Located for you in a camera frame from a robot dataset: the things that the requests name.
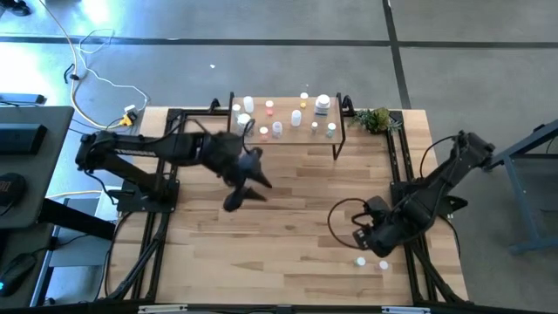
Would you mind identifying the blue-grey metal table frame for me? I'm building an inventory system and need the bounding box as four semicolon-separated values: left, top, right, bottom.
479;121;558;256

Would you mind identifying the yellow cable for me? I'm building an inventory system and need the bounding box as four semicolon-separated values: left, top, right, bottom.
37;0;132;131

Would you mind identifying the black computer mouse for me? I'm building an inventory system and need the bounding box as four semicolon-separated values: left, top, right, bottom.
0;254;37;300

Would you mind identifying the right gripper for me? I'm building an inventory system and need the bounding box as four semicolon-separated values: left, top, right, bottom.
351;195;410;259

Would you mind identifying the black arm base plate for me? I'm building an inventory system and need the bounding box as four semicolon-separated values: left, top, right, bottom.
106;177;180;214
390;181;470;217

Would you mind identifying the small wooden shelf table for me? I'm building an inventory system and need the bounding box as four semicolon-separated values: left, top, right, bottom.
225;91;348;162

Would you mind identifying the black desk support beam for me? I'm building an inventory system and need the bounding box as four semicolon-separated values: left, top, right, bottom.
38;198;118;241

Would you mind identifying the large white supplement bottle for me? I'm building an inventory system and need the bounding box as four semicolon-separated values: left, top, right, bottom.
314;93;332;118

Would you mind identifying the white metal bracket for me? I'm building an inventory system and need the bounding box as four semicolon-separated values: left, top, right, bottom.
381;305;432;314
138;304;188;314

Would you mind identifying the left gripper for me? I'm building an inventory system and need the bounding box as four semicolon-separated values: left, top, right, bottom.
202;130;275;214

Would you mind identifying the green potted plant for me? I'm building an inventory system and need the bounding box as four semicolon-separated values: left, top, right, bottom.
350;106;403;135

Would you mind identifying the white cable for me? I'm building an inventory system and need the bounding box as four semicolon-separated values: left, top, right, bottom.
77;28;150;113

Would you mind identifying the person's shoe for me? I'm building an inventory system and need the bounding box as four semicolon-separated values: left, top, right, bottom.
0;0;31;17

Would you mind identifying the black box device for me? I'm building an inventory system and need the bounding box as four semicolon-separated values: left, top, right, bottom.
0;123;48;154

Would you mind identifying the black round device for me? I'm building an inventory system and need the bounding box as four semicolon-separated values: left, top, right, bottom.
0;172;27;207

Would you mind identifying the short black cable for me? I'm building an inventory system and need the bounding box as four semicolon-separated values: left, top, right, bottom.
63;63;82;85

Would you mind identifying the white bottle blue label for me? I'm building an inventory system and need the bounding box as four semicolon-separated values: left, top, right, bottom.
235;113;254;136

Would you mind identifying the flat dark device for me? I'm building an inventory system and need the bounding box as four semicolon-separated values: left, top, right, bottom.
0;92;47;106

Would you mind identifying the grey desk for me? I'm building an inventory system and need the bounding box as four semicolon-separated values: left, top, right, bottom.
0;106;75;230

